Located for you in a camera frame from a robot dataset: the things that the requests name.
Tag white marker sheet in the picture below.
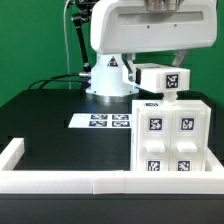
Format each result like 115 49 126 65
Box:
68 113 131 129

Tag white cable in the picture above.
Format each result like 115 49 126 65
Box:
62 0 76 90

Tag white cabinet top block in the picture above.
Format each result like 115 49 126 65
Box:
122 63 190 93

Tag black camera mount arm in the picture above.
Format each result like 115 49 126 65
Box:
72 0 98 72

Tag white cabinet body box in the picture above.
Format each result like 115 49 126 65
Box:
130 100 211 172

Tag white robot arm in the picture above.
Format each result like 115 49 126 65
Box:
87 0 217 101

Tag white cabinet door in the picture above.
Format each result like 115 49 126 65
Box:
136 109 172 172
169 109 204 172

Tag white U-shaped fence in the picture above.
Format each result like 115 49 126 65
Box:
0 138 224 194

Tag black cable bundle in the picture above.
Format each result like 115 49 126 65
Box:
27 72 92 90

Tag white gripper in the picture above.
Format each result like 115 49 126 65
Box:
90 0 217 82

